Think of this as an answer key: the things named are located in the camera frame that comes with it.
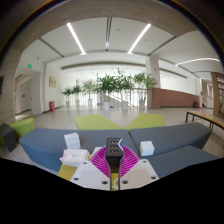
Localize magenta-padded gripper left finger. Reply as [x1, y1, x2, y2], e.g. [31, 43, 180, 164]
[69, 145, 116, 192]

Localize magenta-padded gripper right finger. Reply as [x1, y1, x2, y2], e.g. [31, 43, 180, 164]
[115, 145, 160, 192]

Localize black charger block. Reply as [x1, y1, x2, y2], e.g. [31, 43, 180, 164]
[104, 137, 125, 174]

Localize white wipes packet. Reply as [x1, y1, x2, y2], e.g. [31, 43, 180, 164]
[59, 148, 90, 168]

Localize small white cube box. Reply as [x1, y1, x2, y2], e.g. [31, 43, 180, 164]
[139, 140, 156, 157]

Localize stack of white boxes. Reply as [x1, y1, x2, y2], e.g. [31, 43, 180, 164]
[63, 132, 82, 150]

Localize green sofa seat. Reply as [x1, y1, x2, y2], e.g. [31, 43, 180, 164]
[125, 113, 165, 132]
[73, 114, 126, 131]

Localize long grey sofa seat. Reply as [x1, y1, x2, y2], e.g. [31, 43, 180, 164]
[18, 127, 139, 173]

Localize green bench seat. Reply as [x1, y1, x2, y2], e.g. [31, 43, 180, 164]
[0, 117, 35, 148]

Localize wooden bench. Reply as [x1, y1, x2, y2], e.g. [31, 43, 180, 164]
[185, 109, 224, 131]

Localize dark grey seat block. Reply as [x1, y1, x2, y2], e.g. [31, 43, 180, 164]
[0, 123, 18, 153]

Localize potted plants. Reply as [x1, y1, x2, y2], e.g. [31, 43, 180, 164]
[61, 68, 158, 112]

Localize wooden shelf unit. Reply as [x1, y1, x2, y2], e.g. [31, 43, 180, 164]
[211, 71, 224, 118]

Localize ceiling strip lights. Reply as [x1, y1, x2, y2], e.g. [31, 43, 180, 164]
[65, 22, 221, 67]

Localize framed wall picture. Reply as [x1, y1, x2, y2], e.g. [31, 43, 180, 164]
[48, 76, 58, 88]

